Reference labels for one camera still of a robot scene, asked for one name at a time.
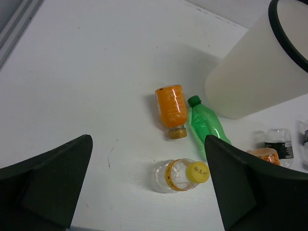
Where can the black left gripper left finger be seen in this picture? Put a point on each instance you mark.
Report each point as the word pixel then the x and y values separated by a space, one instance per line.
pixel 41 193

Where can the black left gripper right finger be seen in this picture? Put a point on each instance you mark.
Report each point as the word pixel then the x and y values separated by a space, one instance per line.
pixel 253 194

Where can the orange labelled crushed bottle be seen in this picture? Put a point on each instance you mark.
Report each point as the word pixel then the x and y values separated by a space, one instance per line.
pixel 267 154

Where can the clear bottle with black label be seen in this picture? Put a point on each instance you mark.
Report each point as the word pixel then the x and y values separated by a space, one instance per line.
pixel 280 140

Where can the clear bottle with yellow cap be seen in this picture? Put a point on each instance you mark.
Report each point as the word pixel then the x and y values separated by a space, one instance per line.
pixel 179 175

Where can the orange juice bottle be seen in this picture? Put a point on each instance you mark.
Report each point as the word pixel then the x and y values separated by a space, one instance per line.
pixel 172 110

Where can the white bin with black rim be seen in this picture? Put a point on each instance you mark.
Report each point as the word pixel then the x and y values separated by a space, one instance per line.
pixel 268 66

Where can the green plastic bottle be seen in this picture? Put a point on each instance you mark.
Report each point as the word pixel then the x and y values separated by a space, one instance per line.
pixel 204 121

